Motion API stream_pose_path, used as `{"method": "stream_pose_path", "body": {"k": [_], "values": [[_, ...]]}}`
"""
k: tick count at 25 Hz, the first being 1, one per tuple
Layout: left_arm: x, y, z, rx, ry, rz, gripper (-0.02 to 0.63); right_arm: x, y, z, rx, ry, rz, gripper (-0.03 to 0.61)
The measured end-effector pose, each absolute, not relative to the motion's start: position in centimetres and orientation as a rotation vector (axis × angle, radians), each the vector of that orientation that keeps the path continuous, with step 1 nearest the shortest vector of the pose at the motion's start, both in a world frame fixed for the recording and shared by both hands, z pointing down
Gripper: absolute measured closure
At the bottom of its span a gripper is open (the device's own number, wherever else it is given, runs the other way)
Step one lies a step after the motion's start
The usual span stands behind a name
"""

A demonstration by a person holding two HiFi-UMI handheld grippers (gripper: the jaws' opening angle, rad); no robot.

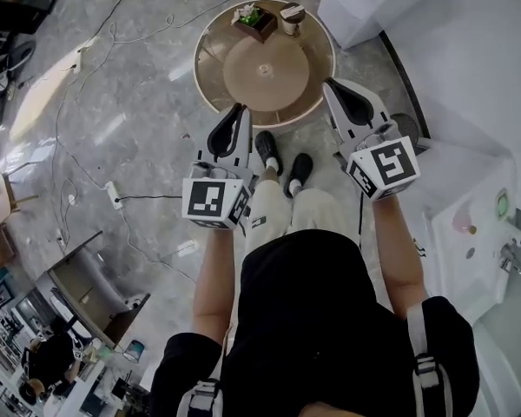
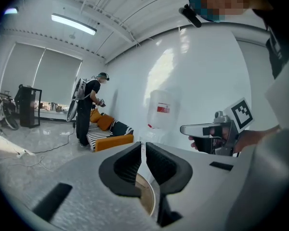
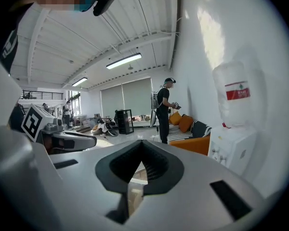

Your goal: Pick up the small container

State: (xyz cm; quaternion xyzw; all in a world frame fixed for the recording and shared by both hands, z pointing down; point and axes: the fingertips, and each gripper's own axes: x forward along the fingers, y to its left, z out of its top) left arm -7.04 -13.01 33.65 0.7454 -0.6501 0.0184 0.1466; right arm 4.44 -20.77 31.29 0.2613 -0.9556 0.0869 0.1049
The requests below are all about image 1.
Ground grey floor cable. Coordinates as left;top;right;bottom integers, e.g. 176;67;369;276
120;206;201;284

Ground pink bottle with gold cap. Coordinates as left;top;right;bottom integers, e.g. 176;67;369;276
452;206;479;236

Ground chrome faucet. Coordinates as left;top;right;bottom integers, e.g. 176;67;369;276
498;240;521;280

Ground person's black shoe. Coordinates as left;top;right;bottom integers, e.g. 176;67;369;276
284;153;314;195
254;129;284;172

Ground black scooter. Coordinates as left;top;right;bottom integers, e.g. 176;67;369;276
0;26;38;80

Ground black mesh waste bin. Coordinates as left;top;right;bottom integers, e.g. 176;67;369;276
389;111;421;142

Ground black power strip cable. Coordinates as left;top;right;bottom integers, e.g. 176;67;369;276
115;193;186;202

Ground person's left lower leg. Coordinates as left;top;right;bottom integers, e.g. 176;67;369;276
258;167;284;187

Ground long white floor cable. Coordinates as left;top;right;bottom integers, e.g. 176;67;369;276
54;69;110;190

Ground looped white floor cable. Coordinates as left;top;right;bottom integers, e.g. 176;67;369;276
84;0;299;47

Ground teal round container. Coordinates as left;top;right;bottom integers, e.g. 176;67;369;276
123;339;147;364

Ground person's right forearm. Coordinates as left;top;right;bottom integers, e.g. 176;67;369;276
370;196;430;321

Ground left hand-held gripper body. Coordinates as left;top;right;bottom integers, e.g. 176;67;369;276
181;157;257;233

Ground brown jar with white lid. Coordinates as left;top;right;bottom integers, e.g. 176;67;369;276
279;2;306;36

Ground wooden stool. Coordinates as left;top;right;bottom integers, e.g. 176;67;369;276
0;169;40;226

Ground brown planter with pink flower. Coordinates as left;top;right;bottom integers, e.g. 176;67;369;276
230;1;279;44

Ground green soap dish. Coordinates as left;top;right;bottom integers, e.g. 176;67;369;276
494;188;516;222

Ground black curved floor rail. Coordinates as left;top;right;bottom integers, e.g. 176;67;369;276
376;30;432;141

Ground person's left forearm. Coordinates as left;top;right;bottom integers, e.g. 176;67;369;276
192;227;245;336

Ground white washbasin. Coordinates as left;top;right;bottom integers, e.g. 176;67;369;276
424;156;521;321

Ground person's cream shorts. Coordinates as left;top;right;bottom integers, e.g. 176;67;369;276
242;176;361;260

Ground person's left black shoe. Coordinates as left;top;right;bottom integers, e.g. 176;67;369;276
254;129;284;172

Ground round beige side table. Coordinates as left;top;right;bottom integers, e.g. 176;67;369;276
194;0;335;129

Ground person's left white sock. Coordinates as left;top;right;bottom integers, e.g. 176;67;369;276
263;157;285;177

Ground grey backpack strap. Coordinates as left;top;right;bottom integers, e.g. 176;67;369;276
406;304;455;417
180;378;225;417

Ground black floor cable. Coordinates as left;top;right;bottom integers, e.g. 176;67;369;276
86;0;144;43

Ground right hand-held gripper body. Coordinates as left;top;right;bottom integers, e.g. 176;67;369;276
333;119;420;202

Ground person's right black shoe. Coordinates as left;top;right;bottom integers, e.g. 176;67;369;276
284;153;314;195

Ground person's black t-shirt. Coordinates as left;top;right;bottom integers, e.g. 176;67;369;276
149;228;481;417

